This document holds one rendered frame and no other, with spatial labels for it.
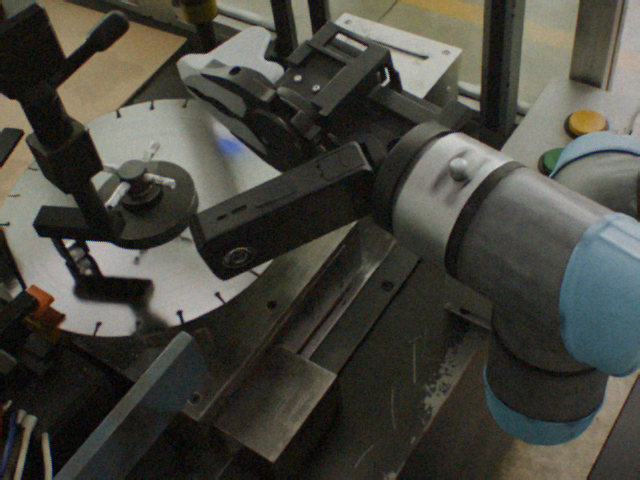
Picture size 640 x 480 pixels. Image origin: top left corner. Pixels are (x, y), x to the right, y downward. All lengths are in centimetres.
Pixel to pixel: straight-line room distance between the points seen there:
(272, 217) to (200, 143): 47
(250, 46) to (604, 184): 25
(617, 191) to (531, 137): 42
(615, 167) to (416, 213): 18
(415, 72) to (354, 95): 56
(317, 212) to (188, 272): 35
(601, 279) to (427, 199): 10
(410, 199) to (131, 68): 99
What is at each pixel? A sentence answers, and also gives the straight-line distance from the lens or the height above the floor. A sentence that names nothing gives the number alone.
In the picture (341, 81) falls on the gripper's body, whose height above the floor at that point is 125.
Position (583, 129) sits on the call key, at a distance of 99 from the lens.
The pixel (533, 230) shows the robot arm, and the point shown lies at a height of 125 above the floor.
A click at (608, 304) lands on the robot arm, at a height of 124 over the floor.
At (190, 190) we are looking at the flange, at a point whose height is 96.
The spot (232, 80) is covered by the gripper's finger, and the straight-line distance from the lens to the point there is 53.
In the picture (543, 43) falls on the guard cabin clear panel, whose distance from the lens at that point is 109.
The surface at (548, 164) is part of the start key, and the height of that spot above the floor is 91.
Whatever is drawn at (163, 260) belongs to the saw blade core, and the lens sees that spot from 84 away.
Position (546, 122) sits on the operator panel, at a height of 90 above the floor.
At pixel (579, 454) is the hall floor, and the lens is 177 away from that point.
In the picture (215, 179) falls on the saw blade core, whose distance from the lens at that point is 90.
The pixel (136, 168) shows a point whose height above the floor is 100.
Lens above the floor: 158
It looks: 50 degrees down
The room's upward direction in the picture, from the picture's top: 11 degrees counter-clockwise
